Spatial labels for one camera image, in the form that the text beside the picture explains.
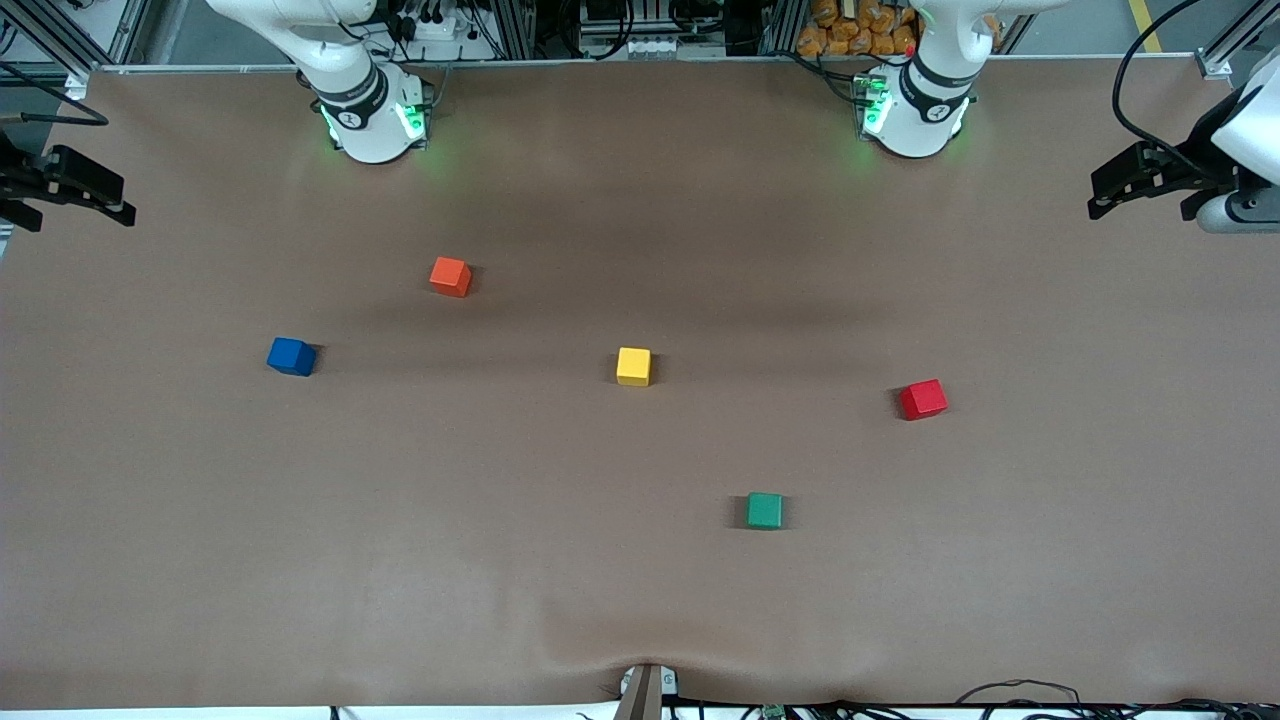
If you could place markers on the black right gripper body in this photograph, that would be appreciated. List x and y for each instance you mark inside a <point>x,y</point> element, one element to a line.
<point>22,178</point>

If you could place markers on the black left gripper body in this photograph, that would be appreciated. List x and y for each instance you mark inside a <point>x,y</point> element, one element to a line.
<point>1192,166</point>

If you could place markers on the blue cube block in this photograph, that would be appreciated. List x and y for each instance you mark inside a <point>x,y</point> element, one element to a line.
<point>290,355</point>

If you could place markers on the red cube block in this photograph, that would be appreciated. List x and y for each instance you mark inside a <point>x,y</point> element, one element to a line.
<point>922,400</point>

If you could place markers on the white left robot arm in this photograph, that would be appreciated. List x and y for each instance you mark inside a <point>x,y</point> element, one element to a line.
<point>915,135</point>

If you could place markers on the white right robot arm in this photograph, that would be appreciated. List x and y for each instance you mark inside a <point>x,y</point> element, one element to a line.
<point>375,140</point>

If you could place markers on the orange mesh bag pile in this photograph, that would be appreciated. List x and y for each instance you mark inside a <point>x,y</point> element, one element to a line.
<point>850,30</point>

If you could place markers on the orange cube block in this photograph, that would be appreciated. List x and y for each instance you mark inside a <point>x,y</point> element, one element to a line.
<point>450,275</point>

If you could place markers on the white power strip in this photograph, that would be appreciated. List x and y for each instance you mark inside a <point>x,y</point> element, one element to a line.
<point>450,30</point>

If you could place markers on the white terminal block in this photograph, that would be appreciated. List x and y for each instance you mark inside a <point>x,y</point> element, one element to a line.
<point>652,47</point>

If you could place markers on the green cube block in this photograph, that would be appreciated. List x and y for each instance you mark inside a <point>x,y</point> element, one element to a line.
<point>765,510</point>

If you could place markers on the yellow cube block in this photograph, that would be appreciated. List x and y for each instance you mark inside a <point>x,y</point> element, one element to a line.
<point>633,365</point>

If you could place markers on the brown table mat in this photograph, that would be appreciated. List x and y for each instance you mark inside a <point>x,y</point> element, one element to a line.
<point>640,600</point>

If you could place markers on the aluminium frame post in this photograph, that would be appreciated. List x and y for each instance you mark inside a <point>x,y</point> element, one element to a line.
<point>782,25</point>
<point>512,25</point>

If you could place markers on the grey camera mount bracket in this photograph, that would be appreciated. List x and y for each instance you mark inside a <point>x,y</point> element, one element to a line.
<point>640,695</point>

